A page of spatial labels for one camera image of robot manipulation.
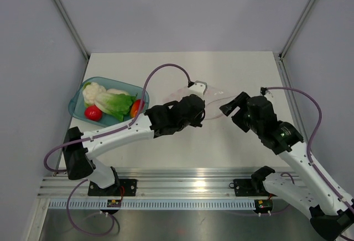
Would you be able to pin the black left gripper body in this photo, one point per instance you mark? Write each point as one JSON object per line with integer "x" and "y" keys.
{"x": 196, "y": 122}

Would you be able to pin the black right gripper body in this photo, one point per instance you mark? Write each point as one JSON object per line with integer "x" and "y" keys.
{"x": 242, "y": 119}

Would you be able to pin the clear pink zip top bag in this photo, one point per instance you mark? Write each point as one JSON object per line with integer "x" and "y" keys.
{"x": 214, "y": 98}

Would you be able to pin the red orange mango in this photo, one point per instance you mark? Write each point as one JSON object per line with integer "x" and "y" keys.
{"x": 135, "y": 107}

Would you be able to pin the green lettuce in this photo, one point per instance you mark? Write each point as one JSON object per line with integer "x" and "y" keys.
{"x": 116, "y": 105}

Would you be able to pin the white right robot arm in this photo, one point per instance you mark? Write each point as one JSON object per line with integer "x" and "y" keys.
{"x": 324, "y": 202}

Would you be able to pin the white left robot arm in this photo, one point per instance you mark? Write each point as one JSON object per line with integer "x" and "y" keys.
{"x": 81, "y": 150}

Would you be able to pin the teal plastic container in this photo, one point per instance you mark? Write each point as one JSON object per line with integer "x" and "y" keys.
{"x": 77, "y": 106}

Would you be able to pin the red tomato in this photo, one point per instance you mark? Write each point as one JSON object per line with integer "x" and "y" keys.
{"x": 93, "y": 113}

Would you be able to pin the white cauliflower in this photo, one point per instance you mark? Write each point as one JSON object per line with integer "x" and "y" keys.
{"x": 91, "y": 89}

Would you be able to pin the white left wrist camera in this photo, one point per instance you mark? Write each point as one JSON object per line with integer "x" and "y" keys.
{"x": 198, "y": 88}

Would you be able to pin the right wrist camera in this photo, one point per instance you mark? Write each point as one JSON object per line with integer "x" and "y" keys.
{"x": 266, "y": 93}

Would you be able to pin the aluminium frame rail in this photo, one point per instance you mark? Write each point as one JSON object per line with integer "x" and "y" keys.
{"x": 156, "y": 184}

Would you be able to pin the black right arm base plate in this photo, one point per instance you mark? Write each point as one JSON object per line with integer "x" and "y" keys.
{"x": 244, "y": 188}

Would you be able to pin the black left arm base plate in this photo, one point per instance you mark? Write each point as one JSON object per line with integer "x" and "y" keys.
{"x": 127, "y": 187}

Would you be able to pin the right aluminium corner post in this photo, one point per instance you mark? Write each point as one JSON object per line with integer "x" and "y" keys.
{"x": 304, "y": 15}

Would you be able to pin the aluminium corner post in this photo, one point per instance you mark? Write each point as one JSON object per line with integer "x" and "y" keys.
{"x": 304, "y": 15}
{"x": 59, "y": 5}

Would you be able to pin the white slotted cable duct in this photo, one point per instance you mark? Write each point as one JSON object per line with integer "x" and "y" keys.
{"x": 132, "y": 204}

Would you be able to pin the left aluminium corner post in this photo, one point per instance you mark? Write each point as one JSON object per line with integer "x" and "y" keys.
{"x": 59, "y": 5}

